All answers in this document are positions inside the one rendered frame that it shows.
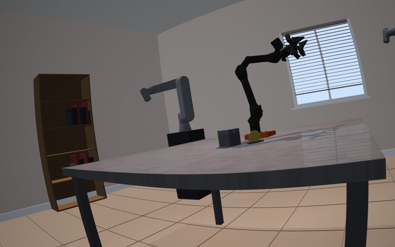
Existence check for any gold coin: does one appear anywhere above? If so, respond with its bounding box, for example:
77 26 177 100
249 130 261 142

